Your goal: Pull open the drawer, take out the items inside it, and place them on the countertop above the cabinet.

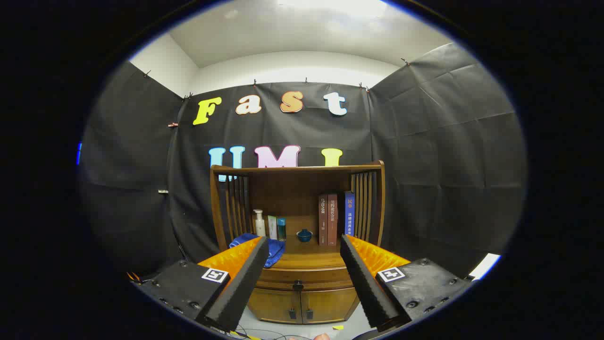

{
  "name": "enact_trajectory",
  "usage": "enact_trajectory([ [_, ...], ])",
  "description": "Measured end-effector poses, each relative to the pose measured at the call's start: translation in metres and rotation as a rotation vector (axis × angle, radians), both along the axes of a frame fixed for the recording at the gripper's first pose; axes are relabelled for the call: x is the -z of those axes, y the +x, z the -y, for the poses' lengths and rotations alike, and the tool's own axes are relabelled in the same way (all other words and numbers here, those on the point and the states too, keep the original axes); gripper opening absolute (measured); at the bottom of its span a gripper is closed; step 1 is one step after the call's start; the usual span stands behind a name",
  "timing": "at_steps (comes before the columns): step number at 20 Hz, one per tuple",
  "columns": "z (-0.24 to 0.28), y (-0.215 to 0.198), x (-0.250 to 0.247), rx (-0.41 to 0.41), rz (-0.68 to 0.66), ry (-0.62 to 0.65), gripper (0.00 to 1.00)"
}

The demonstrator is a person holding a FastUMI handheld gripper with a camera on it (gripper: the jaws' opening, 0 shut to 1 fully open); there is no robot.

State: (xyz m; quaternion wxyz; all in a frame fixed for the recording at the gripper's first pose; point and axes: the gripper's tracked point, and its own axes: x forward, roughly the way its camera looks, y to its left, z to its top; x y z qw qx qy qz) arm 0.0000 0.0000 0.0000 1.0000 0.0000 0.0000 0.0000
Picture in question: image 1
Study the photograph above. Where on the yellow black striped floor tape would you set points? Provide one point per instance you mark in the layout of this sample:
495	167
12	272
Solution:
250	336

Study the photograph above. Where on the wooden cabinet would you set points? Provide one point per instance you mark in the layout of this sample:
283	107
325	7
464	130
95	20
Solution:
292	189

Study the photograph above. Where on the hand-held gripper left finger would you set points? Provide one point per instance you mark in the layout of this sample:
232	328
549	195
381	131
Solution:
245	288

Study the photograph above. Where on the green white tube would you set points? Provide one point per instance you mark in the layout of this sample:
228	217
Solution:
272	227

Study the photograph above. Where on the wooden drawer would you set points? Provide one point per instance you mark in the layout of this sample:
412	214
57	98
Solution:
283	281

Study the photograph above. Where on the blue lidded teacup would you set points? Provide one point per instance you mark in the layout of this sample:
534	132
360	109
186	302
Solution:
304	236

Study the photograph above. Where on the reddish brown book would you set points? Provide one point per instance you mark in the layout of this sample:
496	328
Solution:
333	222

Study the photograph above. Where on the dark brown book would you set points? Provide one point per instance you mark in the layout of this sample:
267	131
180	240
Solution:
323	222

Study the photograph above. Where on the blue book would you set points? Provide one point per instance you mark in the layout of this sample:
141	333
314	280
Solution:
349	217

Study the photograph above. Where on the wooden cabinet door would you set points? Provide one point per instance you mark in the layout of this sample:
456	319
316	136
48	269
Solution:
278	306
328	304

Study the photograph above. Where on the white pump bottle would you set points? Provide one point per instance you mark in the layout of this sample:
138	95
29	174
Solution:
260	226

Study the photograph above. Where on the teal bottle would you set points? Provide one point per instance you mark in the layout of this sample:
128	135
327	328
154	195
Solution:
281	230

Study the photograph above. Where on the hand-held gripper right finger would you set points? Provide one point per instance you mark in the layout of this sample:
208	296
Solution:
365	283

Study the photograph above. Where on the wooden countertop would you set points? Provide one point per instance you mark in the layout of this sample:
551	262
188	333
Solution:
306	255

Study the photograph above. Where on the folded blue towel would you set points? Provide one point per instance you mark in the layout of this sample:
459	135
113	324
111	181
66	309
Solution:
276	250

